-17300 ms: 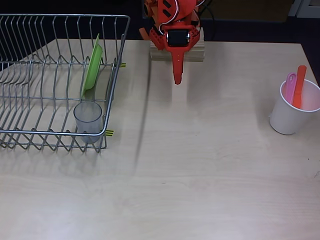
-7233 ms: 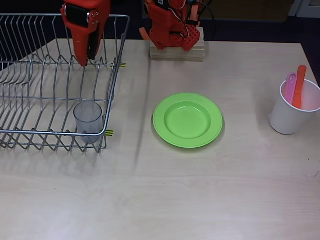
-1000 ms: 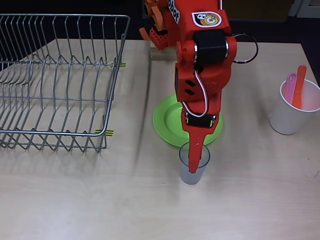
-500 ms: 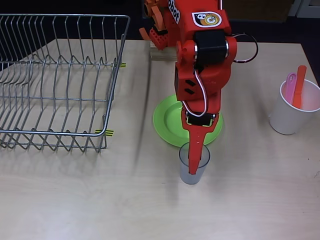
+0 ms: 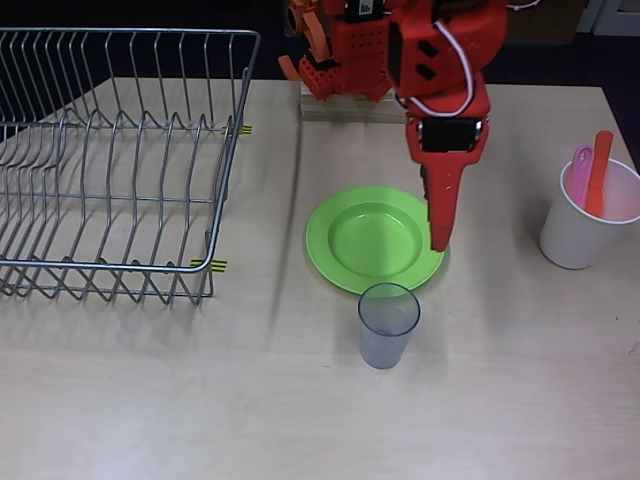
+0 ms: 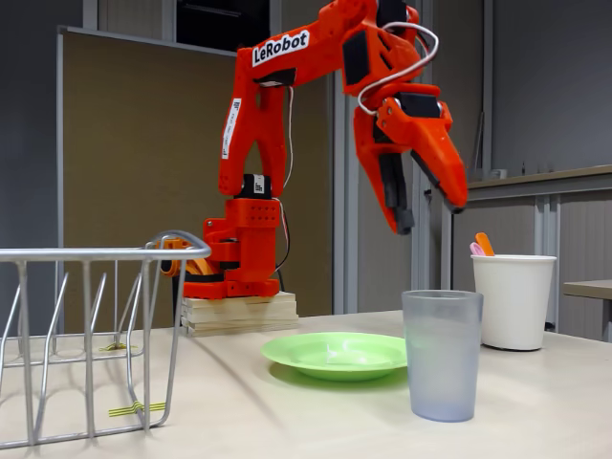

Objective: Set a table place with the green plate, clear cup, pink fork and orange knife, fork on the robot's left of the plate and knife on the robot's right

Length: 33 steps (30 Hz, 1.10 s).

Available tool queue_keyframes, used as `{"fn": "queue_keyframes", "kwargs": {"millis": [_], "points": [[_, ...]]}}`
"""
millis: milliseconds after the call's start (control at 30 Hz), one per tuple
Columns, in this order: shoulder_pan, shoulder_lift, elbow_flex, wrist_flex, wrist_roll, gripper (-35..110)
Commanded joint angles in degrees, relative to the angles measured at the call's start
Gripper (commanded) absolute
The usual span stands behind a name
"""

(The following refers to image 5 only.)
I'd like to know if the green plastic plate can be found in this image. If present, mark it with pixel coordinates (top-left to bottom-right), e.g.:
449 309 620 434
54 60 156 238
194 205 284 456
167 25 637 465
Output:
305 185 446 296

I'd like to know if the orange plastic knife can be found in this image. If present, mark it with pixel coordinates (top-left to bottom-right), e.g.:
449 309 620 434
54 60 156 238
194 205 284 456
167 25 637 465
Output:
583 130 615 219

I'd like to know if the wooden base block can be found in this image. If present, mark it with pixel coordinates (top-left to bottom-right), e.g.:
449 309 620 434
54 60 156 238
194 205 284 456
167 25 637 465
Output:
299 82 409 124

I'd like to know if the metal wire dish rack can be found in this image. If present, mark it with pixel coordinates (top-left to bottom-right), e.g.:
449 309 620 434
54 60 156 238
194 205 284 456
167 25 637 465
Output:
0 28 262 307

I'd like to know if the pink plastic fork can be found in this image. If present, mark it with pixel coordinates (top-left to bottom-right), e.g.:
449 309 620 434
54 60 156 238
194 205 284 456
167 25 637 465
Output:
571 144 596 211

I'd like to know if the white servo cable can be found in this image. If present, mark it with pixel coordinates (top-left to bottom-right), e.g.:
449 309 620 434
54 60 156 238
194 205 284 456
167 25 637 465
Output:
397 19 476 120

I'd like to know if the white paper cup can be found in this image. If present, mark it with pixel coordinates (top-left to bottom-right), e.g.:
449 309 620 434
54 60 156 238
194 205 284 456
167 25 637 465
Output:
538 157 640 271

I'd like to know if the orange plastic clamp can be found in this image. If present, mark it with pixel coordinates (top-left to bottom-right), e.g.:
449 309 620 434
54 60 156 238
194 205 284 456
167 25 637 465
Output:
278 0 334 81

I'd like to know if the translucent grey plastic cup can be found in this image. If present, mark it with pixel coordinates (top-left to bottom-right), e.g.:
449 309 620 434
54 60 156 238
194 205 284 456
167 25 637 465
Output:
357 282 422 371

